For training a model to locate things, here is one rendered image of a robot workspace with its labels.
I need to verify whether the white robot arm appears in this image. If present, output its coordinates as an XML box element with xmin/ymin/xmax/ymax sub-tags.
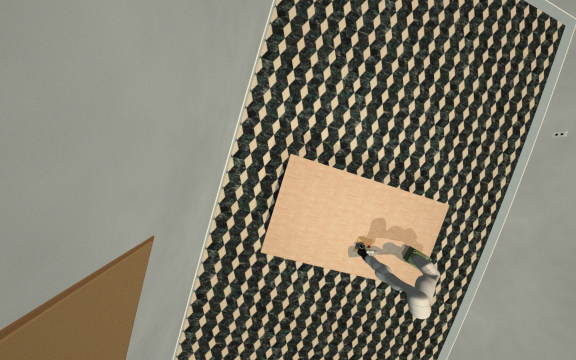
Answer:
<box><xmin>369</xmin><ymin>255</ymin><xmax>440</xmax><ymax>320</ymax></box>

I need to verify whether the tan square mat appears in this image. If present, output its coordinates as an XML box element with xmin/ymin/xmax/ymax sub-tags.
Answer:
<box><xmin>353</xmin><ymin>236</ymin><xmax>373</xmax><ymax>252</ymax></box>

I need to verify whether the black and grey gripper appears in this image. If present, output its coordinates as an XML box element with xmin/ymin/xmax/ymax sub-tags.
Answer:
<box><xmin>356</xmin><ymin>244</ymin><xmax>378</xmax><ymax>265</ymax></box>

